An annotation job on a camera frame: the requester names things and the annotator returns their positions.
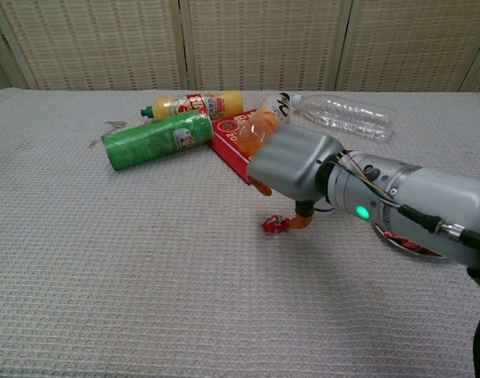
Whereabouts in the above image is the right silver orange-tipped robot hand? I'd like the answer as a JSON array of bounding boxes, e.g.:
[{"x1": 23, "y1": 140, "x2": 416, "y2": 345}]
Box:
[{"x1": 247, "y1": 123, "x2": 343, "y2": 232}]

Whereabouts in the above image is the red candy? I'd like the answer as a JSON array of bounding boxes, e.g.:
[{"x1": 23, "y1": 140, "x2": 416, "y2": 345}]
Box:
[{"x1": 261, "y1": 214, "x2": 292, "y2": 235}]

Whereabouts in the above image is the heap of red candies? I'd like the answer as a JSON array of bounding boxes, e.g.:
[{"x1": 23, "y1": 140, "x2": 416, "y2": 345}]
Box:
[{"x1": 383, "y1": 230, "x2": 433, "y2": 255}]

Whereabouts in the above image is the orange drink bottle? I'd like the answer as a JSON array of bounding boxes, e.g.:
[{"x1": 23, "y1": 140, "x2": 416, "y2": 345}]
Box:
[{"x1": 236, "y1": 91, "x2": 292, "y2": 155}]

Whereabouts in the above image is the red printed booklet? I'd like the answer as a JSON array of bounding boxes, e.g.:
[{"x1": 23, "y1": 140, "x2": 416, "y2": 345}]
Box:
[{"x1": 207, "y1": 109, "x2": 288, "y2": 186}]

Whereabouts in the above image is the clear plastic water bottle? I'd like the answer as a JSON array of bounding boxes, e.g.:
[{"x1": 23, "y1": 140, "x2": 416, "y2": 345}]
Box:
[{"x1": 290, "y1": 93, "x2": 396, "y2": 142}]

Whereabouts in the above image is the round metal plate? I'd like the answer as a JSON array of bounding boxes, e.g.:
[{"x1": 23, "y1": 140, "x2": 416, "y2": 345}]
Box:
[{"x1": 371, "y1": 224, "x2": 448, "y2": 259}]

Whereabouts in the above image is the yellow plastic bottle green cap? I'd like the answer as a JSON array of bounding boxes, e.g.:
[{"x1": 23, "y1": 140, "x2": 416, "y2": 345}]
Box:
[{"x1": 140, "y1": 90, "x2": 244, "y2": 121}]

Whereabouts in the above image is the green cylindrical can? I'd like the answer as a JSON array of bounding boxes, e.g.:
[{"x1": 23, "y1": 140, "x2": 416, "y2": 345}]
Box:
[{"x1": 101, "y1": 109, "x2": 215, "y2": 172}]

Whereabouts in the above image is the beige woven tablecloth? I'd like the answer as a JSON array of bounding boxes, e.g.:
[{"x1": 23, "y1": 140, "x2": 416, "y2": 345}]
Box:
[{"x1": 0, "y1": 88, "x2": 480, "y2": 378}]

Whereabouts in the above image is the metal paper clip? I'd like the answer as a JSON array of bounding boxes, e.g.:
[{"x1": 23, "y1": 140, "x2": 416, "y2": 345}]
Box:
[{"x1": 88, "y1": 128, "x2": 122, "y2": 147}]

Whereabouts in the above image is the black cable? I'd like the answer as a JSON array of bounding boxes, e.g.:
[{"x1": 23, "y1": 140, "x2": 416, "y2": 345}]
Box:
[{"x1": 396, "y1": 204, "x2": 480, "y2": 378}]

